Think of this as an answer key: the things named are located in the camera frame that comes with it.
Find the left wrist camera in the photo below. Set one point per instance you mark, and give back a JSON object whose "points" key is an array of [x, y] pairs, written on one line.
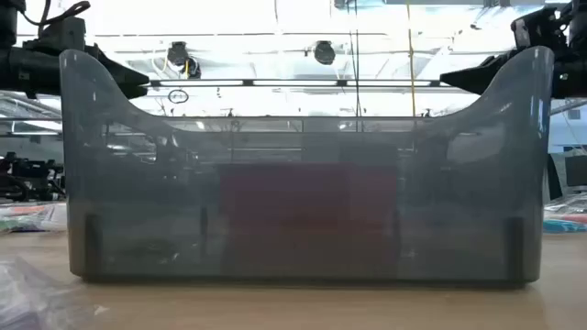
{"points": [[64, 34]]}

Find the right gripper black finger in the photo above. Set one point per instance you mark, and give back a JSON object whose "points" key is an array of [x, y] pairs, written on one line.
{"points": [[477, 71], [477, 87]]}

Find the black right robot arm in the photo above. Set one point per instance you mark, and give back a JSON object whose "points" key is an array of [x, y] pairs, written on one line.
{"points": [[579, 23]]}

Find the long ceiling light strip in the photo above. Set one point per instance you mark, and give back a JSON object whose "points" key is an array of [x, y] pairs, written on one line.
{"points": [[293, 83]]}

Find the grey translucent plastic bin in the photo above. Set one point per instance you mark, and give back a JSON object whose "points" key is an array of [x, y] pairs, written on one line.
{"points": [[78, 183]]}

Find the black background equipment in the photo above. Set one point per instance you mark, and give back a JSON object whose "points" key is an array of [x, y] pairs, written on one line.
{"points": [[27, 181]]}

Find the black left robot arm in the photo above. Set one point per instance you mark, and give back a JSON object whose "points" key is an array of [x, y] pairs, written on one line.
{"points": [[8, 23]]}

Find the green toothbrush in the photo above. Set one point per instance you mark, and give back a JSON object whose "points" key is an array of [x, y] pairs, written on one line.
{"points": [[11, 224]]}

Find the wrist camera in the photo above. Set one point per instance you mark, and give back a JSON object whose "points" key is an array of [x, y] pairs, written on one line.
{"points": [[64, 34], [532, 27]]}

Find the orange toothbrush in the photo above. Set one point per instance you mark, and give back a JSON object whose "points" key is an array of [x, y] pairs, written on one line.
{"points": [[578, 217]]}

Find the clear plastic bag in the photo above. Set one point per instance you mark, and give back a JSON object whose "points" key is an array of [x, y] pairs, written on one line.
{"points": [[27, 298], [32, 210]]}

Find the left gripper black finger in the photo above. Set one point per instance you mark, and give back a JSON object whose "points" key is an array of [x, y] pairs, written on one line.
{"points": [[124, 87], [124, 71]]}

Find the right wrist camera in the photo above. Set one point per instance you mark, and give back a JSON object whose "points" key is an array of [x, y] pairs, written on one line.
{"points": [[532, 27]]}

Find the black leaning panel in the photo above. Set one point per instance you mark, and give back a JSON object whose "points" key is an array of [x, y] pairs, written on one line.
{"points": [[555, 179]]}

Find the black monitor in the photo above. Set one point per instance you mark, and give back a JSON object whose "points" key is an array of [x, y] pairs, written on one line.
{"points": [[577, 170]]}

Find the small white scrap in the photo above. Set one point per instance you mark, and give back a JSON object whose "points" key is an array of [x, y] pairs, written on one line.
{"points": [[100, 310]]}

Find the black ceiling device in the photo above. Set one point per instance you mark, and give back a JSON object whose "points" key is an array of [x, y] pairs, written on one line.
{"points": [[324, 51], [178, 52]]}

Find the clear packaged toothbrush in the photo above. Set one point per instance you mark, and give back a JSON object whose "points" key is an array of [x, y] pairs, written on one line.
{"points": [[568, 204]]}

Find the white carded toothbrush package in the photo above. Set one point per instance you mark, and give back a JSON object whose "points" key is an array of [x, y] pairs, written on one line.
{"points": [[56, 217]]}

